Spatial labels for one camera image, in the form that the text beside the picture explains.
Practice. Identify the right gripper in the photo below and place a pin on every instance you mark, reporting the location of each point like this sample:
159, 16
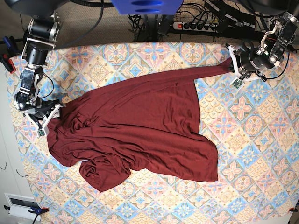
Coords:
40, 115

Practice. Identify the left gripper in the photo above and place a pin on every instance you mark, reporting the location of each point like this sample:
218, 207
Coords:
245, 65

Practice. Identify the dark red t-shirt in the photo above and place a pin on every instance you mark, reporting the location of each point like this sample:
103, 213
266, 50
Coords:
150, 122

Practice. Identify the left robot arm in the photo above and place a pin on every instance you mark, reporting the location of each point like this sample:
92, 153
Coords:
275, 42

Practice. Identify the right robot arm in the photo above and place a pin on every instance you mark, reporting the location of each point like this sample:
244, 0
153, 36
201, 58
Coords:
41, 38

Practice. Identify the patterned colourful tablecloth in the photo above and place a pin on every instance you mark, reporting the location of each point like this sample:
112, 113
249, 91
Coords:
255, 129

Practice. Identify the clamp upper left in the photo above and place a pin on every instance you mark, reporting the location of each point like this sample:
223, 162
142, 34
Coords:
5, 58

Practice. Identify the orange clamp lower right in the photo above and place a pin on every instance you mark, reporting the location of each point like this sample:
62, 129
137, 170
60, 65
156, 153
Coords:
293, 210

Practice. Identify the white power strip red switch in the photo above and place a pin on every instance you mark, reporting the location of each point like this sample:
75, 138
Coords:
205, 27

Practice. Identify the white wall socket box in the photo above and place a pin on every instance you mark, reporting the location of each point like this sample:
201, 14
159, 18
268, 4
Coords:
22, 201

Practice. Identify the blue handled clamp lower left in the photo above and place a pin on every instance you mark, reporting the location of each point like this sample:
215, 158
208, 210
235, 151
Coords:
35, 211

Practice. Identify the blue plastic mount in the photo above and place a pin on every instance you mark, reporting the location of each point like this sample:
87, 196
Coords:
167, 7

